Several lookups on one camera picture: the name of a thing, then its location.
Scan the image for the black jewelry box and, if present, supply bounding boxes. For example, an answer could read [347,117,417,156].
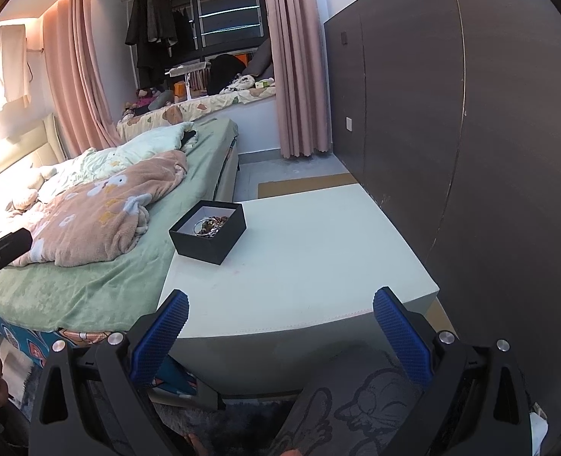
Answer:
[169,200,246,266]

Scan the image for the brown rudraksha bead bracelet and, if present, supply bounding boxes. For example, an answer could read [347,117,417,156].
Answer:
[192,214,232,239]

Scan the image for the green bed with sheet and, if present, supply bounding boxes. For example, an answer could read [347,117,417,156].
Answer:
[0,117,238,334]

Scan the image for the pink floral fleece blanket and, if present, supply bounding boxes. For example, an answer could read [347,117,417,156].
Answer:
[11,150,188,268]

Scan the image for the dark shaggy rug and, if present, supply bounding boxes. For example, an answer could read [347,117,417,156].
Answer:
[154,401,294,455]

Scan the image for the light green duvet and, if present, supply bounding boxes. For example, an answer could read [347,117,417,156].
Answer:
[37,121,199,196]

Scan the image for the hanging beige cloth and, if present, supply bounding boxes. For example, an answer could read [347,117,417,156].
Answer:
[0,25,31,111]

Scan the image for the flat brown cardboard sheet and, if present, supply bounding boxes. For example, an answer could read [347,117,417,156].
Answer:
[257,173,358,199]

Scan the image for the pink curtain left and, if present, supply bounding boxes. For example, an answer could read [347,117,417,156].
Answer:
[42,0,119,158]

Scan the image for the pink curtain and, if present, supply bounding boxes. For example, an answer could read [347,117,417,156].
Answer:
[266,0,331,158]
[42,0,119,158]

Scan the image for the window bench patterned cushion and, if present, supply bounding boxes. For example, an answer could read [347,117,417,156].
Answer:
[116,85,276,142]

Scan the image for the dark wood wardrobe panel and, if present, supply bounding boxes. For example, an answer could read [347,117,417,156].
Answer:
[325,0,561,446]

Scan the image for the white folding drying rack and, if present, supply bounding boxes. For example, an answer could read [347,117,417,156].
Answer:
[165,61,209,101]

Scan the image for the hanging dark clothes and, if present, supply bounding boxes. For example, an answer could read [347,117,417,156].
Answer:
[125,0,196,87]

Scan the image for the pink curtain right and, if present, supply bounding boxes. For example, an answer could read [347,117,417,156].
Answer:
[266,0,331,158]

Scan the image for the white wall socket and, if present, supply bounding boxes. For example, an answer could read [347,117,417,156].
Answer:
[345,116,353,132]

